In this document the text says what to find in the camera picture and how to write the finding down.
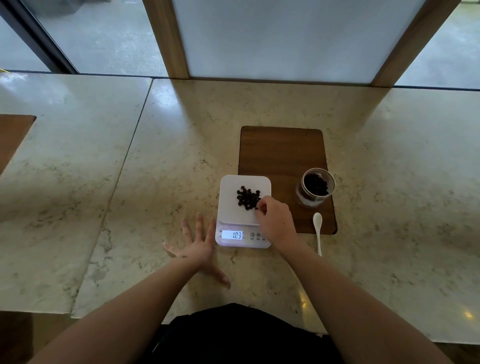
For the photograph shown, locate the person's right hand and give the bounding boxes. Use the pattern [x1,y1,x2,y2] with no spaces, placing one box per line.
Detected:
[255,195,301,256]

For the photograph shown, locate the person's left hand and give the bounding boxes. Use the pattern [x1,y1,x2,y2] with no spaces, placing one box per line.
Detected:
[163,212,231,289]

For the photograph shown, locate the person's left forearm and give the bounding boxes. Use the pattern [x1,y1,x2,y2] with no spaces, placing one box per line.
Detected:
[27,257,205,364]

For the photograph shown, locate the person's right forearm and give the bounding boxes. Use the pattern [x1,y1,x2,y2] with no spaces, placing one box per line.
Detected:
[279,242,455,364]

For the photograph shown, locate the pile of coffee beans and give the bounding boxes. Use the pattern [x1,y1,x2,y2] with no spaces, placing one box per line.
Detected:
[236,185,262,211]

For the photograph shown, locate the white digital kitchen scale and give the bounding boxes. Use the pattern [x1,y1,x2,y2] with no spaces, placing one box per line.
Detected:
[215,175,272,250]

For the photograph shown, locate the glass jar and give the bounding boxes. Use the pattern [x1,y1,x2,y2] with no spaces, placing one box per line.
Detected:
[295,167,336,209]

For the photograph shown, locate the white plastic spoon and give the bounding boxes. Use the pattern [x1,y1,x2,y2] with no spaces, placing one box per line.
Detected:
[313,212,323,258]

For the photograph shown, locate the person's black clothing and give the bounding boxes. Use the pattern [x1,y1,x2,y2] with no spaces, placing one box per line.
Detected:
[149,302,345,364]

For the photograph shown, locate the coffee beans inside jar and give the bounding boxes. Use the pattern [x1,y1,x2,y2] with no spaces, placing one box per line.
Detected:
[303,173,330,197]

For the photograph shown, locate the dark wooden board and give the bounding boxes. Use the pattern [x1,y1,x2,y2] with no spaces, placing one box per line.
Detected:
[238,125,338,236]
[0,114,37,176]

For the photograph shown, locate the white frosted panel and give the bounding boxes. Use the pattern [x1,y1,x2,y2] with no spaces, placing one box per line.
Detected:
[172,0,427,85]

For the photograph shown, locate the wooden window post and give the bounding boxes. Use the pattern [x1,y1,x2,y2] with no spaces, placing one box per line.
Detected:
[370,0,462,88]
[142,0,190,80]

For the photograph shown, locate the dark metal window frame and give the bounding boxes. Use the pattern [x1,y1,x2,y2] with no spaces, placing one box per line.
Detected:
[0,0,78,74]

